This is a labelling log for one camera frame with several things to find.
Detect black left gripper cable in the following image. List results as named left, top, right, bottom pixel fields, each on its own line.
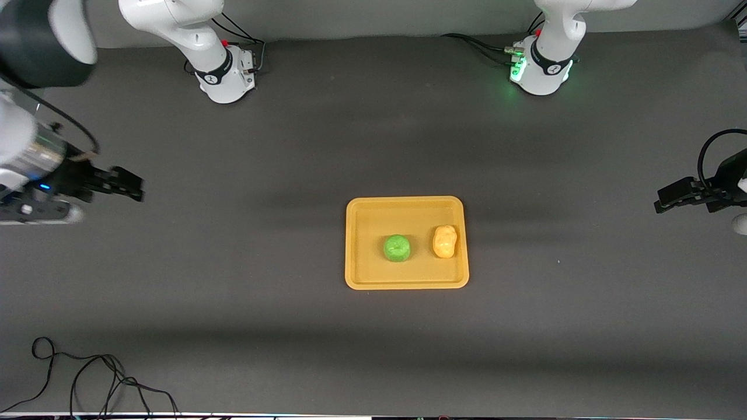
left=697, top=128, right=747, bottom=202

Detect black right arm base cables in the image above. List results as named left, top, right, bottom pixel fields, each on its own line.
left=184, top=12, right=267, bottom=76

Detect yellow plastic tray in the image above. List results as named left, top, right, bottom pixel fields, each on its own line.
left=344, top=196, right=470, bottom=291

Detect yellow potato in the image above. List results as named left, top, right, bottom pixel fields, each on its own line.
left=432, top=225, right=458, bottom=260

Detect thin black loose cable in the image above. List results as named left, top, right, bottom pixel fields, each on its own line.
left=0, top=337, right=180, bottom=419

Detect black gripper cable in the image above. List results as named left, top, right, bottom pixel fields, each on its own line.
left=0, top=75, right=101, bottom=159
left=697, top=128, right=747, bottom=202

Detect green apple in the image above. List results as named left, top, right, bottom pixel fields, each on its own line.
left=383, top=234, right=411, bottom=263

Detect black left arm base cables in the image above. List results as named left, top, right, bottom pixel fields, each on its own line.
left=441, top=12, right=546, bottom=66

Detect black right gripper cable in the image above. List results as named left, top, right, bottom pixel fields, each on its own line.
left=0, top=75, right=101, bottom=159

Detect black arm base cables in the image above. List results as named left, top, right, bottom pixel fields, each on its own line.
left=184, top=12, right=267, bottom=76
left=441, top=12, right=546, bottom=66

